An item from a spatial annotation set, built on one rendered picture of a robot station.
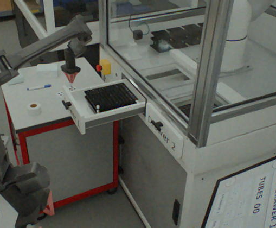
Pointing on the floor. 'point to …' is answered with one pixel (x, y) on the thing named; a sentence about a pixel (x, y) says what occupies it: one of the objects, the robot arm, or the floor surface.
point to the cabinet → (168, 176)
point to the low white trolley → (62, 137)
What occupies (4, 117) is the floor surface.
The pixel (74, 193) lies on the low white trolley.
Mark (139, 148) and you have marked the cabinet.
